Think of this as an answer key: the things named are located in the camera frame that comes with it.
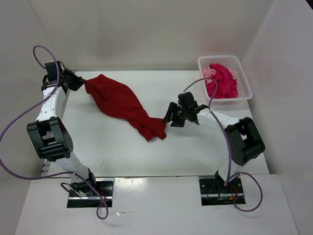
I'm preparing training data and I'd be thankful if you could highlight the light pink t shirt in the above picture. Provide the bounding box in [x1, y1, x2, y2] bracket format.
[202, 66, 216, 84]

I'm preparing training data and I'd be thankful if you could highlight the white plastic basket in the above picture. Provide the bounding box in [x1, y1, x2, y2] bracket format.
[198, 55, 253, 102]

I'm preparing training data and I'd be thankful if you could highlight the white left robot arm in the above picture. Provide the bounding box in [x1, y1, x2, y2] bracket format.
[26, 61, 98, 196]

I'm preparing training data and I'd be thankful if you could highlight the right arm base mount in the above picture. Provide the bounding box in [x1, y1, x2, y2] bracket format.
[199, 176, 246, 206]

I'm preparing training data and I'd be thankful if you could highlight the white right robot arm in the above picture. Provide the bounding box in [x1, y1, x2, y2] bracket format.
[163, 92, 266, 192]

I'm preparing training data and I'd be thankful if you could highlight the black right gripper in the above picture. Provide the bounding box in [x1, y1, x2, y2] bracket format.
[162, 101, 188, 127]

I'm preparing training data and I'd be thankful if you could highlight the magenta t shirt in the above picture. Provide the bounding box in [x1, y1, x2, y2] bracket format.
[205, 63, 238, 99]

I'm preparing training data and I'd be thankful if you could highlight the dark red t shirt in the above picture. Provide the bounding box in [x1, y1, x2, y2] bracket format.
[85, 74, 167, 141]

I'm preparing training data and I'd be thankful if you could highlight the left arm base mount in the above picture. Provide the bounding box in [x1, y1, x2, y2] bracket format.
[61, 178, 114, 209]

